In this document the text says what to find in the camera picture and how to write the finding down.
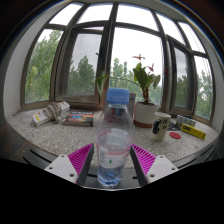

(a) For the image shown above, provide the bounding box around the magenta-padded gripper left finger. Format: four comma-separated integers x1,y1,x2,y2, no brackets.
44,143,95,187

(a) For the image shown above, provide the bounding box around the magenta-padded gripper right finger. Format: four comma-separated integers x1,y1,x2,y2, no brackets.
129,143,179,187

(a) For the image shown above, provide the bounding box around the clear blue-capped water bottle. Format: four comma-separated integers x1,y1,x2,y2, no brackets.
95,87,135,188

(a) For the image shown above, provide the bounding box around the long yellow box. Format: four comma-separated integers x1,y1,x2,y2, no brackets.
180,123,207,140

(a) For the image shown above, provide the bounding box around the dark colourful book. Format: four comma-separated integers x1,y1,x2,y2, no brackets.
61,110,95,128

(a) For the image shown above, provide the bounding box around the red-flowered plant in white pot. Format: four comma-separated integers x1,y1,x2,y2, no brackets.
94,54,162,129

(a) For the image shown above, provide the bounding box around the cream mug with black handle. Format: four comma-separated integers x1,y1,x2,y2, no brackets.
149,111,172,142

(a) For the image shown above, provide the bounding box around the white power strip with cord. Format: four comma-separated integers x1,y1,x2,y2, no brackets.
31,101,71,127

